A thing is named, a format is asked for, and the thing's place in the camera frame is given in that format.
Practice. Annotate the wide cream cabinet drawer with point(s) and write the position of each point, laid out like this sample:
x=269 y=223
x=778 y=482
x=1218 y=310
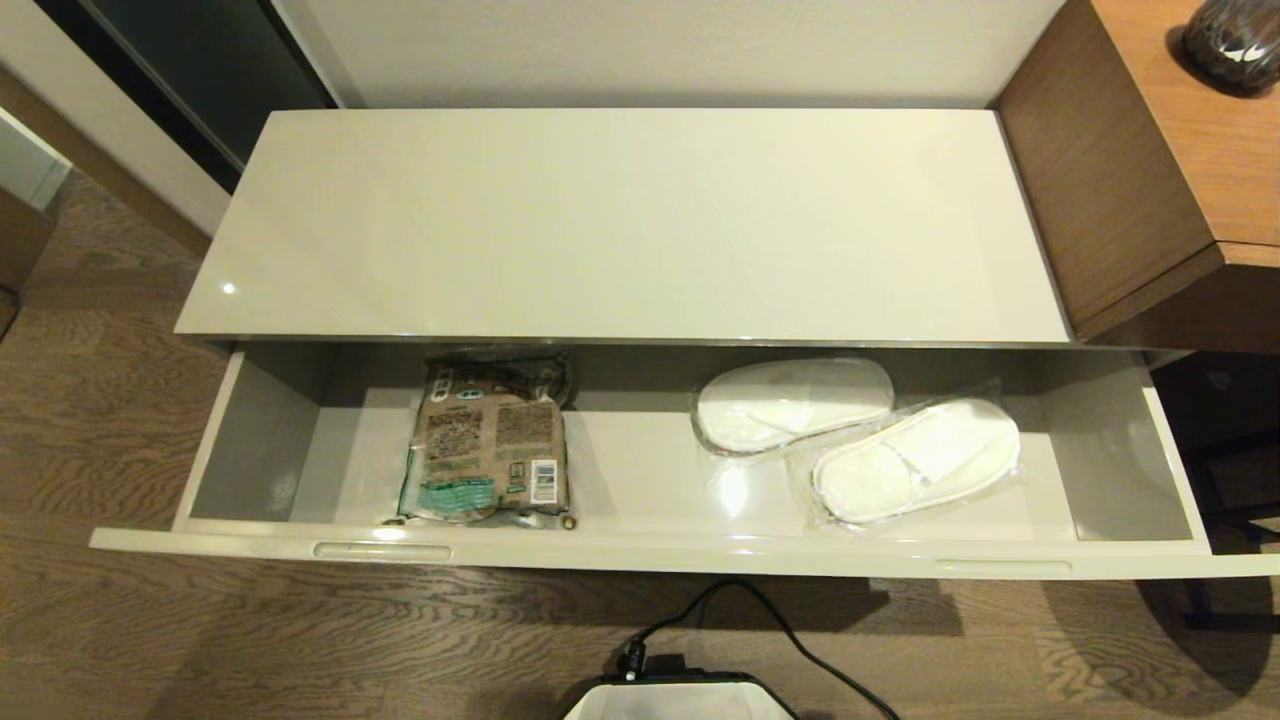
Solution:
x=650 y=480

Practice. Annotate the brown printed snack packet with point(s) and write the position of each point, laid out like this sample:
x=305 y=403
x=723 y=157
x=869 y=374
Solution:
x=490 y=450

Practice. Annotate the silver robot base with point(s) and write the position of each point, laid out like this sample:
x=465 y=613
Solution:
x=680 y=700

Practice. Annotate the glossy cream drawer cabinet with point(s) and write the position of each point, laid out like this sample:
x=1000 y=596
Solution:
x=600 y=220

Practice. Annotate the bagged white slippers showing soles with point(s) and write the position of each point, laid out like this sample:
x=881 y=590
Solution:
x=790 y=400

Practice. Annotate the brown wooden desk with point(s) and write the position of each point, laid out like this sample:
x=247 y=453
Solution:
x=1120 y=160

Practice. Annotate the dark glass door panel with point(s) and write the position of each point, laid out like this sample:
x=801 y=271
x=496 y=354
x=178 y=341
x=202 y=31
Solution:
x=200 y=70

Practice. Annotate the brown wooden furniture piece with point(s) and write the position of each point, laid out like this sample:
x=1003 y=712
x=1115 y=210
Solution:
x=20 y=235

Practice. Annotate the white furniture corner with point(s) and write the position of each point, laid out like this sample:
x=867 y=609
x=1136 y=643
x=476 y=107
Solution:
x=25 y=160

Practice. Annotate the dark glass vase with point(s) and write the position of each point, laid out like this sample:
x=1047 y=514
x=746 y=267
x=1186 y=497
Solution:
x=1235 y=45

